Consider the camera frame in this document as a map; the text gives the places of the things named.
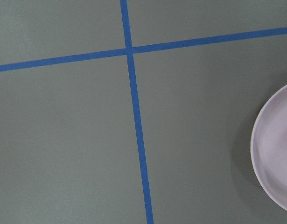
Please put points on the pink plate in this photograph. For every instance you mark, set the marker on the pink plate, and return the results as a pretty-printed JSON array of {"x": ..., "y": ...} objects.
[{"x": 268, "y": 147}]

